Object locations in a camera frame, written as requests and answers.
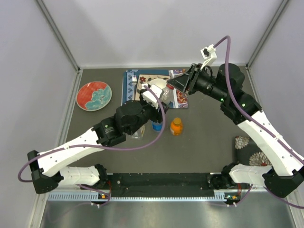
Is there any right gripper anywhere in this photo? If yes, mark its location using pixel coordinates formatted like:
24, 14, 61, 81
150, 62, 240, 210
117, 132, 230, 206
167, 64, 228, 103

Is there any clear plastic bottle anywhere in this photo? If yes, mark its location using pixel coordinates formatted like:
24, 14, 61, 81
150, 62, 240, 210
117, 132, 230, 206
160, 86, 175, 108

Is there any clear bottle white cap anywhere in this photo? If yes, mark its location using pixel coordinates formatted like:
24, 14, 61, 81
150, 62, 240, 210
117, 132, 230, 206
129, 125, 145, 140

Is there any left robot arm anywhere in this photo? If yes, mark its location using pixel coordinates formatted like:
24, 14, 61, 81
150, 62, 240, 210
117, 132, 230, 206
27, 101, 168, 194

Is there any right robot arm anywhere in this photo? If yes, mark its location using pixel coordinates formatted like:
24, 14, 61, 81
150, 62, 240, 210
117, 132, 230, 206
168, 63, 304, 198

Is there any blue label water bottle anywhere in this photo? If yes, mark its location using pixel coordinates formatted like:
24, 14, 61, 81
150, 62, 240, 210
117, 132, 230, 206
152, 122, 163, 132

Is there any orange juice bottle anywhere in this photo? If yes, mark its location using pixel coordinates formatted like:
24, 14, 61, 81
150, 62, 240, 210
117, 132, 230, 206
170, 117, 183, 135

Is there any white ceramic bowl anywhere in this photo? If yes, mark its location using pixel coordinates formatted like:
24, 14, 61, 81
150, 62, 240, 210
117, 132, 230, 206
149, 78, 167, 89

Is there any square floral beige plate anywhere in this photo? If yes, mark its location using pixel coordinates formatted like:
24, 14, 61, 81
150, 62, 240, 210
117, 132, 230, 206
133, 74, 171, 100

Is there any blue patterned placemat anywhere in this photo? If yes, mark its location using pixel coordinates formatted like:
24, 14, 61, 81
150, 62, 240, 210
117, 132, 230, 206
122, 69, 189, 109

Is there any red and teal plate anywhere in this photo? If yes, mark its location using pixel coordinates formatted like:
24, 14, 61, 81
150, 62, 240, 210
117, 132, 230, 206
76, 81, 112, 112

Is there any black floral square plate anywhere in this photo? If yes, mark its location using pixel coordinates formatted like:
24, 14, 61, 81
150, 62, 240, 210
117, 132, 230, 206
235, 136, 272, 167

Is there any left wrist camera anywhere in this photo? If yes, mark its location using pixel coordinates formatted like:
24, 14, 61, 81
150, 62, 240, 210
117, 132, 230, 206
140, 84, 164, 110

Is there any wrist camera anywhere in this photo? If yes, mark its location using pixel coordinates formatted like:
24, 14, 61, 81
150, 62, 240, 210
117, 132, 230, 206
140, 84, 164, 110
200, 44, 217, 70

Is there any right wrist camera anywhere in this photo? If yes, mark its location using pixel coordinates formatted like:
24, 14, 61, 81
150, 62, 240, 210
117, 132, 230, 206
200, 44, 217, 70

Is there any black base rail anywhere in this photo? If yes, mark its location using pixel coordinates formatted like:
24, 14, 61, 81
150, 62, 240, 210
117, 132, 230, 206
80, 172, 240, 198

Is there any grey slotted cable duct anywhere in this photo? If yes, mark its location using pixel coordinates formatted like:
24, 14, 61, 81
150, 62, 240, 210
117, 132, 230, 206
48, 191, 237, 202

